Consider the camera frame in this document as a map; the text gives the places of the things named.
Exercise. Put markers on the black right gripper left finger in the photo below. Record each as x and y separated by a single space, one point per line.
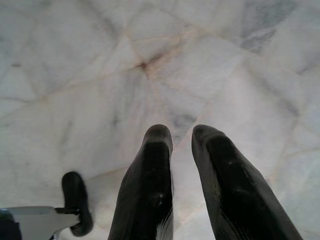
147 190

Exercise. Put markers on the black robot right foot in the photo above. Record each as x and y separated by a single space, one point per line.
76 197

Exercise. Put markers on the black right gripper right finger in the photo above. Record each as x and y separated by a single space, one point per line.
240 195

